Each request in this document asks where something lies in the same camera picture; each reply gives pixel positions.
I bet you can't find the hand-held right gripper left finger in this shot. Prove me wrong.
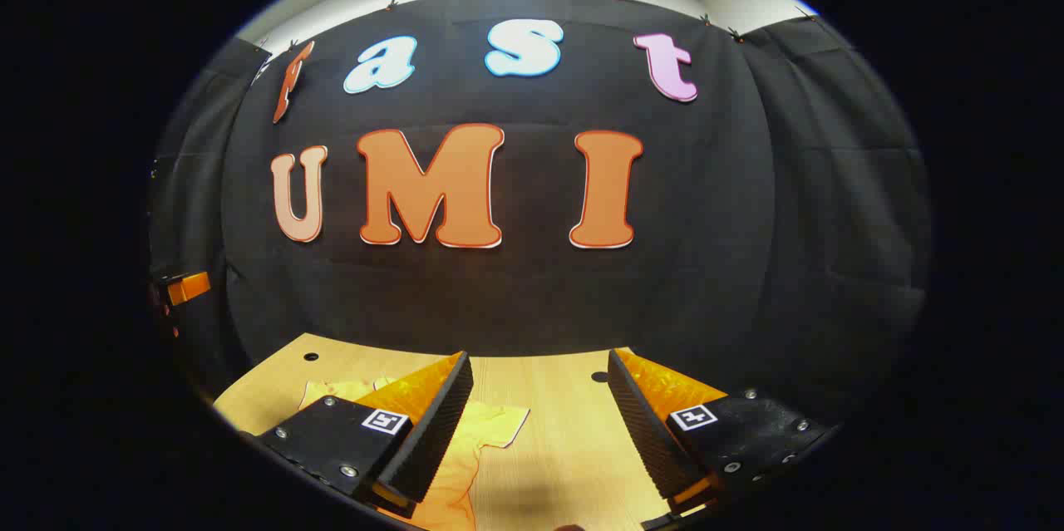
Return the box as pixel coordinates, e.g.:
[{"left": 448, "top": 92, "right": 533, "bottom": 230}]
[{"left": 241, "top": 351, "right": 475, "bottom": 519}]

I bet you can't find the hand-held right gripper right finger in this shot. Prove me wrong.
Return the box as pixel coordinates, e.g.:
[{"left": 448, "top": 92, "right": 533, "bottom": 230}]
[{"left": 607, "top": 348, "right": 840, "bottom": 519}]

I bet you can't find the orange T-shirt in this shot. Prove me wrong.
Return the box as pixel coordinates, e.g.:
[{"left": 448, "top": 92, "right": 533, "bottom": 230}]
[{"left": 299, "top": 377, "right": 531, "bottom": 531}]

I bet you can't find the black backdrop cloth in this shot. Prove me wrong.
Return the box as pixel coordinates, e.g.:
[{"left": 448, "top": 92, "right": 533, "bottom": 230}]
[{"left": 148, "top": 0, "right": 932, "bottom": 432}]

